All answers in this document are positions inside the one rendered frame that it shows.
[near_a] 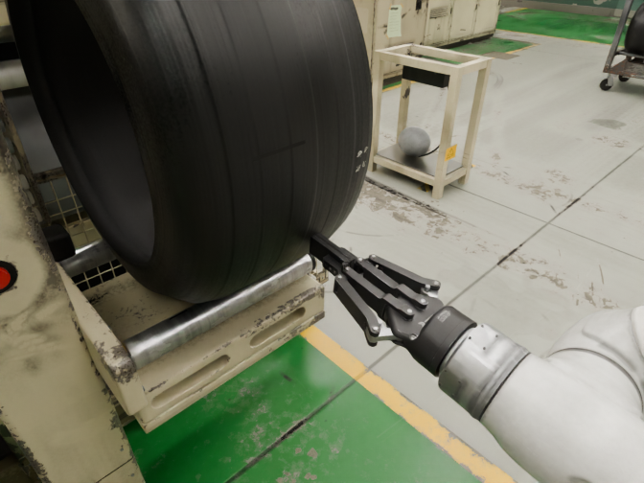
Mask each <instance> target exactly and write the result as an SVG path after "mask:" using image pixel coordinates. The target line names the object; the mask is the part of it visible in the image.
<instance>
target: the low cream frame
mask: <svg viewBox="0 0 644 483"><path fill-rule="evenodd" d="M414 54H419V55H424V56H429V57H434V58H442V59H447V60H452V61H457V62H463V63H462V64H456V63H451V62H446V61H441V60H437V59H432V58H427V57H414ZM492 60H493V58H492V57H481V56H476V55H470V54H465V53H459V52H454V51H449V50H444V49H438V48H433V47H427V46H423V45H417V44H413V43H407V44H404V45H399V46H395V47H390V48H386V49H381V50H376V51H375V54H374V70H373V86H372V96H373V134H372V145H371V152H370V159H369V164H368V169H367V171H369V172H374V171H376V170H377V164H379V165H382V166H383V167H386V168H388V169H391V170H393V171H396V172H398V173H402V174H405V175H407V176H410V177H412V178H415V179H417V180H420V181H422V182H424V183H426V184H429V185H431V186H433V190H432V197H433V198H435V199H439V198H441V197H442V195H443V190H444V186H446V185H448V184H449V183H450V182H452V181H454V180H456V179H458V178H459V179H458V183H460V184H463V185H465V184H467V183H468V181H469V176H470V170H471V165H472V157H473V152H474V147H475V142H476V137H477V132H478V128H479V123H480V118H481V113H482V108H483V103H484V99H485V94H486V89H487V84H488V79H489V75H490V70H491V65H492ZM385 61H389V62H393V63H398V64H402V65H403V67H402V86H401V96H400V106H399V117H398V126H397V137H396V144H393V145H391V146H389V147H386V148H384V149H380V150H378V148H379V135H380V110H381V96H382V83H383V70H384V62H385ZM477 70H479V71H478V77H477V82H476V86H475V92H474V97H473V102H472V108H471V117H470V122H469V127H468V133H467V138H466V144H465V148H464V153H463V159H462V163H459V162H456V161H454V160H451V159H452V158H454V157H455V153H456V148H457V144H455V145H452V146H451V145H450V144H451V138H452V133H453V127H454V121H455V115H456V110H457V105H458V99H459V93H460V87H461V81H462V76H463V75H466V74H468V73H471V72H474V71H477ZM411 81H415V82H419V83H423V84H427V85H432V86H436V87H440V88H445V87H447V88H448V95H447V102H446V108H445V115H444V121H443V127H442V134H441V140H440V145H439V146H438V147H437V148H436V149H434V150H433V151H431V152H429V151H428V150H429V148H430V144H431V142H430V137H429V135H428V133H427V132H426V131H425V130H424V129H422V128H421V127H418V126H409V127H406V123H407V113H408V105H409V96H410V86H411ZM437 149H439V152H438V155H437V154H435V153H433V152H434V151H436V150H437Z"/></svg>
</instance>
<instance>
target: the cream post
mask: <svg viewBox="0 0 644 483"><path fill-rule="evenodd" d="M0 266H2V267H4V268H5V269H7V271H8V272H9V273H10V275H11V279H10V282H9V283H8V285H7V286H6V287H4V288H2V289H0V418H1V419H2V421H3V422H4V424H5V425H6V427H7V428H8V430H9V432H10V433H11V435H12V437H13V438H14V440H15V441H16V443H17V445H19V447H20V448H21V450H22V451H23V453H24V454H25V456H26V457H27V459H28V461H29V462H30V464H31V465H32V467H33V468H34V470H35V472H36V473H37V475H38V477H39V478H40V480H41V481H42V483H146V482H145V480H144V477H143V475H142V473H141V471H140V468H139V466H138V464H137V461H136V459H135V456H134V454H133V451H132V449H131V446H130V444H129V442H128V439H127V436H126V434H125V431H124V429H123V426H122V424H121V422H120V419H119V417H118V414H117V412H116V409H115V407H114V404H113V402H112V400H111V398H110V396H109V393H108V391H107V388H106V386H105V383H104V379H103V377H102V376H101V374H100V373H99V371H98V370H97V368H96V366H95V364H94V361H93V359H92V356H91V355H90V353H89V350H88V348H87V345H86V343H85V340H84V338H83V336H82V333H81V329H80V327H79V323H78V322H79V319H78V316H77V314H76V311H75V309H74V307H73V304H72V302H71V299H70V297H69V294H68V292H67V289H66V287H65V285H64V283H63V281H62V278H61V276H60V273H59V271H58V267H57V265H56V262H55V260H54V257H53V255H52V252H51V250H50V247H49V245H48V243H47V241H46V239H45V236H44V234H43V231H42V229H41V226H40V224H39V221H38V219H37V217H36V214H35V210H34V208H33V205H32V203H31V201H30V199H29V197H28V195H27V193H26V191H25V189H24V187H23V184H22V182H21V180H20V177H19V174H18V171H17V168H16V166H15V163H14V161H13V158H12V154H11V152H10V150H9V147H8V145H7V142H6V140H5V137H4V135H3V132H2V130H1V128H0Z"/></svg>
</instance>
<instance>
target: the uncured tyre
mask: <svg viewBox="0 0 644 483"><path fill-rule="evenodd" d="M5 5H6V9H7V13H8V17H9V20H10V24H11V31H12V35H13V38H14V42H15V45H16V49H17V52H18V54H19V57H20V61H21V64H22V67H23V70H24V73H25V76H26V79H27V82H28V85H29V87H30V89H31V92H32V95H33V98H34V102H35V105H36V107H37V110H38V113H39V115H40V118H41V120H42V123H43V125H44V127H45V129H46V132H47V134H48V136H49V139H50V141H51V143H52V145H53V148H54V150H55V152H56V154H57V158H58V160H59V162H60V164H61V166H62V168H63V169H64V171H65V173H66V176H67V178H68V180H69V182H70V184H71V185H72V187H73V189H74V191H75V193H76V195H77V197H78V199H79V201H80V203H81V205H82V207H83V209H84V210H85V212H86V214H87V215H88V216H89V218H90V220H91V221H92V223H93V225H94V226H95V228H96V229H97V231H98V233H99V234H100V236H101V237H102V239H103V241H104V242H105V244H106V245H107V246H108V248H109V249H110V251H111V252H112V253H113V255H114V256H115V257H116V259H117V260H118V261H119V262H120V264H121V265H122V266H123V267H124V268H125V269H126V271H127V272H128V273H129V274H130V275H131V276H132V277H133V278H134V279H135V280H136V281H137V282H139V283H140V284H141V285H142V286H144V287H145V288H147V289H149V290H151V291H153V292H155V293H158V294H162V295H165V296H169V297H171V298H174V299H178V300H181V301H185V302H189V303H194V304H198V303H204V302H208V301H213V300H218V299H221V298H225V297H227V296H229V295H231V294H233V293H235V292H237V291H238V290H240V289H242V288H245V287H247V286H249V285H251V284H252V283H254V282H256V281H258V280H260V279H262V278H263V277H265V276H266V275H268V274H270V273H272V272H274V271H276V270H278V269H280V268H281V267H283V266H285V265H287V264H289V263H291V262H293V261H295V260H296V259H298V258H300V257H303V256H305V255H307V254H309V253H310V242H311V236H313V235H315V234H317V233H321V234H322V235H323V236H325V237H326V238H327V239H329V238H330V237H331V236H332V235H333V234H334V232H335V231H336V230H337V229H338V228H339V227H340V226H341V225H342V224H343V222H344V221H345V220H346V219H347V217H348V216H349V215H350V214H351V212H352V210H353V208H354V207H355V205H356V203H357V199H358V197H359V195H360V192H361V189H362V186H363V183H364V180H365V176H366V173H367V169H368V164H369V159H370V152H371V145H372V134H373V96H372V83H371V74H370V66H369V60H368V55H367V50H366V45H365V41H364V37H363V33H362V30H361V26H360V22H359V19H358V15H357V10H356V7H355V4H354V1H353V0H5ZM304 140H305V142H306V144H303V145H301V146H298V147H295V148H292V149H287V150H284V151H281V152H279V153H276V154H273V155H270V156H268V157H265V158H262V159H259V160H257V161H254V162H253V159H252V158H253V157H256V156H259V155H262V154H265V153H268V152H271V151H274V150H278V149H280V148H283V147H286V146H289V145H292V144H295V143H298V142H301V141H304ZM368 141H369V149H368V157H367V163H366V168H365V169H364V170H363V171H362V172H361V173H359V174H358V175H356V176H354V171H355V163H356V155H357V148H359V147H362V146H363V145H364V144H366V143H367V142H368Z"/></svg>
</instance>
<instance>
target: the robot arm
mask: <svg viewBox="0 0 644 483"><path fill-rule="evenodd" d="M310 253H311V254H312V255H313V256H314V257H315V258H316V259H318V260H319V261H320V262H322V265H323V267H324V268H325V269H326V270H328V271H329V272H330V273H332V275H333V276H334V284H333V293H334V294H335V295H336V297H337V298H338V299H339V301H340V302H341V303H342V305H343V306H344V307H345V308H346V310H347V311H348V312H349V314H350V315H352V317H353V318H354V319H355V321H356V322H357V323H358V325H359V326H360V328H361V329H362V330H363V331H364V335H365V338H366V341H367V344H368V345H369V346H371V347H375V346H377V345H378V341H385V340H391V341H392V342H393V343H394V344H396V345H399V346H402V347H404V348H405V349H406V350H407V351H408V352H409V353H410V354H411V356H412V357H413V359H415V360H416V361H417V362H418V363H419V364H421V365H422V366H423V367H424V368H426V369H427V371H428V372H429V373H431V374H432V375H433V376H434V377H436V378H439V379H438V386H439V388H440V389H441V390H442V391H443V392H444V393H446V394H447V395H448V396H449V397H450V398H452V399H453V400H454V401H455V402H456V403H458V404H459V405H460V406H461V407H463V408H464V409H465V410H466V411H467V412H469V413H470V415H471V416H472V417H473V418H474V419H476V420H477V421H478V422H479V423H480V424H482V425H483V426H484V427H486V428H487V429H488V430H489V432H490V433H491V434H492V435H493V436H494V438H495V439H496V441H497V442H498V444H499V445H500V447H501V448H502V449H503V450H504V451H505V452H506V453H507V454H508V455H509V456H510V457H511V458H512V459H513V460H514V461H515V462H516V463H517V464H519V465H520V466H521V467H522V468H523V469H524V470H525V471H526V472H528V473H529V474H530V475H531V476H532V477H534V478H535V479H536V480H537V481H538V482H540V483H644V422H643V421H644V306H640V307H637V308H631V309H624V310H601V311H597V312H595V313H592V314H590V315H588V316H586V317H584V318H582V319H581V320H579V321H578V322H577V323H575V324H574V325H573V326H572V327H570V328H569V329H568V330H567V331H566V332H565V333H564V334H563V335H562V336H561V337H560V338H559V339H558V340H557V342H556V343H555V344H554V345H553V347H552V348H551V349H550V351H549V352H548V354H547V356H546V358H545V359H542V358H540V357H538V356H536V355H534V354H532V353H530V352H529V351H528V350H527V349H526V348H525V347H523V346H522V345H519V344H517V343H516V342H515V341H514V340H513V339H511V338H510V337H508V336H507V335H505V334H504V333H502V332H501V331H499V330H498V329H496V328H495V327H493V326H492V325H490V324H488V323H482V324H480V325H478V326H477V323H476V322H474V321H473V320H472V319H470V318H469V317H468V316H467V315H465V314H464V313H462V312H461V311H460V310H458V309H456V308H455V307H453V306H444V304H443V302H442V301H441V300H440V299H438V292H439V289H440V287H441V283H440V282H439V281H437V280H432V279H428V278H424V277H422V276H420V275H417V274H415V273H413V272H411V271H409V270H407V269H405V268H403V267H401V266H398V265H396V264H393V263H391V262H389V261H386V260H385V259H384V258H381V257H379V256H377V255H375V254H371V255H369V258H366V259H363V258H360V257H357V256H356V255H354V254H353V253H351V252H350V251H349V250H347V249H346V248H344V247H339V246H337V245H336V244H335V243H333V242H332V241H330V240H329V239H327V238H326V237H325V236H323V235H322V234H321V233H317V234H315V235H313V236H311V237H310ZM377 265H378V267H376V266H377ZM368 306H369V307H370V308H371V309H373V310H374V311H375V312H376V313H377V315H378V317H379V318H380V319H381V320H382V321H384V322H385V324H386V327H384V325H383V324H382V321H381V320H378V319H377V318H376V316H375V314H374V313H373V312H372V310H371V309H370V308H369V307H368Z"/></svg>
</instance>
